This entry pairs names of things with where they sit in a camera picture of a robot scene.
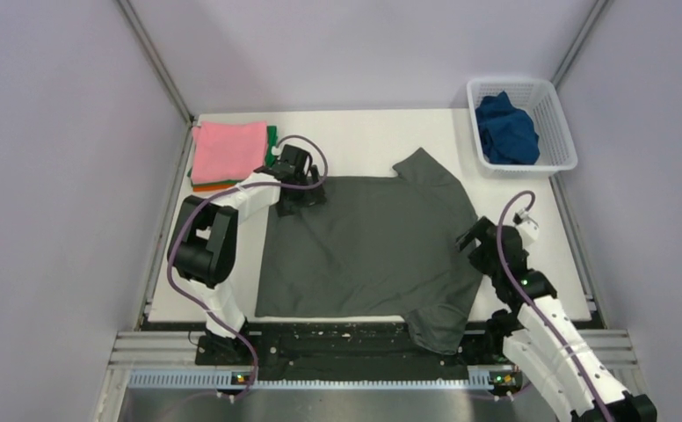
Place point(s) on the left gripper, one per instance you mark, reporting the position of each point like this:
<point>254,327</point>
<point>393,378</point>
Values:
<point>313,196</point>

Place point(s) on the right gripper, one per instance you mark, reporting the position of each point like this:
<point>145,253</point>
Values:
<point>478,230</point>

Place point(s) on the dark grey t-shirt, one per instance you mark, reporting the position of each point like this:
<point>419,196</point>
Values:
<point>377,247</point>

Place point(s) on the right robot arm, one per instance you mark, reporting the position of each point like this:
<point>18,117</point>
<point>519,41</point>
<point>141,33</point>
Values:
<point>535,333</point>

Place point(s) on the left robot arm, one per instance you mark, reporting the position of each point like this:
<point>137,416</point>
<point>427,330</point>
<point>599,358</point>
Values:
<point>203,249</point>

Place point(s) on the orange folded t-shirt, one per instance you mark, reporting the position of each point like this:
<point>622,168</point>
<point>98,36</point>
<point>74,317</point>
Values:
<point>214,187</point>

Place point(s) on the pink folded t-shirt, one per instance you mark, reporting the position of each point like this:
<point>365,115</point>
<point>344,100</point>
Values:
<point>229,152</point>

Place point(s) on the blue t-shirt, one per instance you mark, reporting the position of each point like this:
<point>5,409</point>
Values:
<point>507,133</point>

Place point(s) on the white plastic basket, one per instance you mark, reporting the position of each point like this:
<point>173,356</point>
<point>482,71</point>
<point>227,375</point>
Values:
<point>538,97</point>

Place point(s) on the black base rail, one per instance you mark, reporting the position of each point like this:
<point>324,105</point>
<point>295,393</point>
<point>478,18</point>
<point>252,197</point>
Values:
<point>367,352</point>

